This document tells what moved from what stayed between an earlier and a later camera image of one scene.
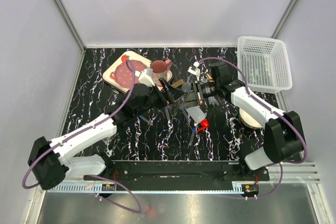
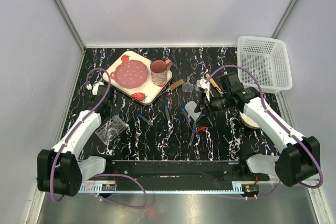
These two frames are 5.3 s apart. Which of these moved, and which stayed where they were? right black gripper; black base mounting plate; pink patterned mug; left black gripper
Moved: left black gripper; right black gripper
Stayed: pink patterned mug; black base mounting plate
